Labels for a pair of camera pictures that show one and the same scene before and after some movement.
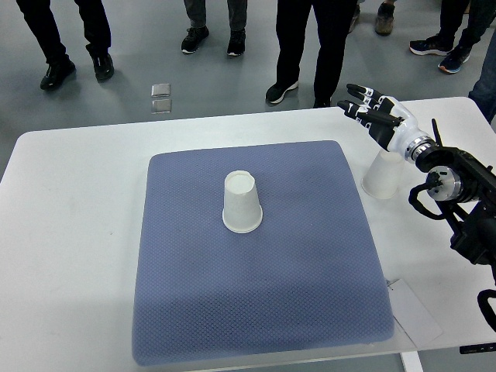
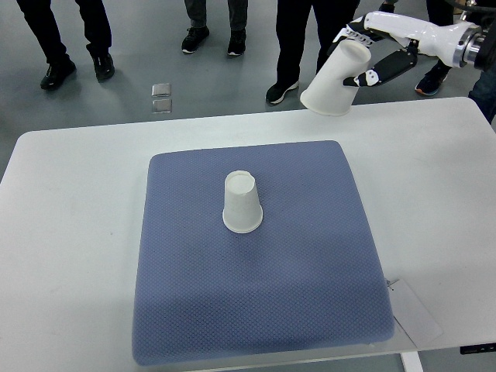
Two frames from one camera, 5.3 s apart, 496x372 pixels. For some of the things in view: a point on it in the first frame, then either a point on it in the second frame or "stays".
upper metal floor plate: x=160 y=90 stays
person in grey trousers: x=198 y=31 stays
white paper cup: x=381 y=179 → x=326 y=93
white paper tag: x=413 y=315 stays
